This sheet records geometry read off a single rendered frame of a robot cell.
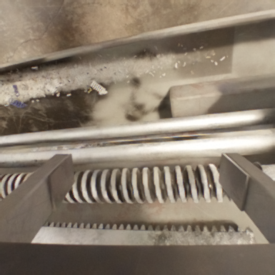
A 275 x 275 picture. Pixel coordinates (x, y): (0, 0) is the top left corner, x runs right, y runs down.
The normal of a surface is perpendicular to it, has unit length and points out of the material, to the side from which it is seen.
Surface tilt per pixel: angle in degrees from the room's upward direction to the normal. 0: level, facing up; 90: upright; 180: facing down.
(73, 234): 90
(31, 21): 0
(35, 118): 0
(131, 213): 90
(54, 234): 90
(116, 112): 0
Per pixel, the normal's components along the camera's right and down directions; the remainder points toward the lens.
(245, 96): -0.13, 0.63
